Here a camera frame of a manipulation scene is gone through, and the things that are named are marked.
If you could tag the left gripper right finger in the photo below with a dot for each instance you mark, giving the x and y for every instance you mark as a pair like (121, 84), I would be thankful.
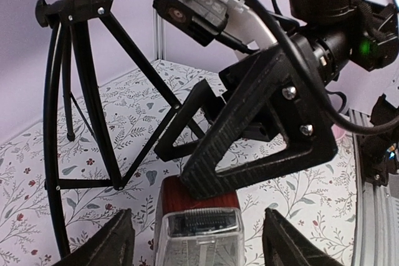
(283, 244)

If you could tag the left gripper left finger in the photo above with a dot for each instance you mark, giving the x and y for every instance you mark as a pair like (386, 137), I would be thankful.
(113, 244)

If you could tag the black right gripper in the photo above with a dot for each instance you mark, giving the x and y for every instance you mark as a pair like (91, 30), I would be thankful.
(265, 99)

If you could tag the brown wooden metronome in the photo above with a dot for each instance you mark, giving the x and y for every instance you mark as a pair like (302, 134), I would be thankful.
(189, 231)

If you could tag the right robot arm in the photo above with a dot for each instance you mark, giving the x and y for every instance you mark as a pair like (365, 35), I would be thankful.
(354, 30)

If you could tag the pink plastic plate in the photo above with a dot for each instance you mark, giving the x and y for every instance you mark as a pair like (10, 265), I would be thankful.
(341, 136)

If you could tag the front aluminium rail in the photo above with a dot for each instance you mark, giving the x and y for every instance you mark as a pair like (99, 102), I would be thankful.
(376, 227)

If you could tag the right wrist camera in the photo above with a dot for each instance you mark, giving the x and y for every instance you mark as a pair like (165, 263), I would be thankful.
(230, 22)

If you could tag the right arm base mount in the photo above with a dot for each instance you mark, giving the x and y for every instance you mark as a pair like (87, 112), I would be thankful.
(377, 148)

